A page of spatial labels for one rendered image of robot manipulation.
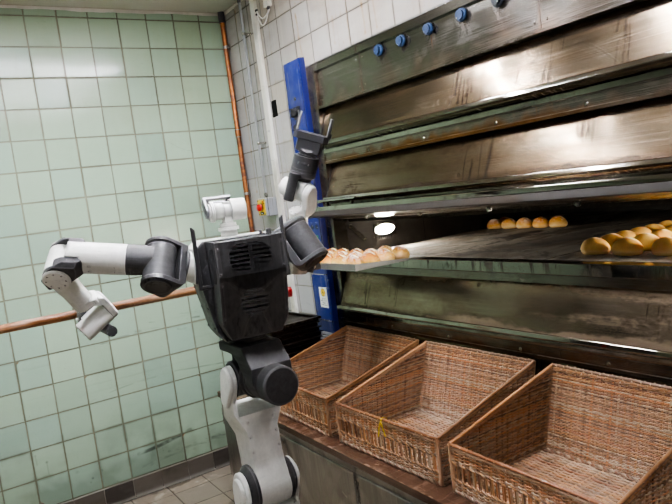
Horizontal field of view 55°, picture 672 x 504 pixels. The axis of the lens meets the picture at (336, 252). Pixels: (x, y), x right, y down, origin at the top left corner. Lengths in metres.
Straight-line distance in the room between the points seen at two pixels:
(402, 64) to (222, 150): 1.54
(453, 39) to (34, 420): 2.68
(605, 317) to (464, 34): 1.06
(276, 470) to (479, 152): 1.26
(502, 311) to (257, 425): 0.93
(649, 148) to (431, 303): 1.09
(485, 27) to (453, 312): 1.03
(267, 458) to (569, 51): 1.52
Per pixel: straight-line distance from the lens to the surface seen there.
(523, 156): 2.21
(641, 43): 1.97
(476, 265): 2.41
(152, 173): 3.72
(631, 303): 2.07
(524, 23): 2.23
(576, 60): 2.08
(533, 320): 2.27
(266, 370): 1.87
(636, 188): 1.81
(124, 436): 3.80
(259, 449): 2.09
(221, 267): 1.79
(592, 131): 2.07
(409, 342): 2.74
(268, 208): 3.57
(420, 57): 2.58
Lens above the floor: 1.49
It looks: 5 degrees down
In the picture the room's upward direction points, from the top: 7 degrees counter-clockwise
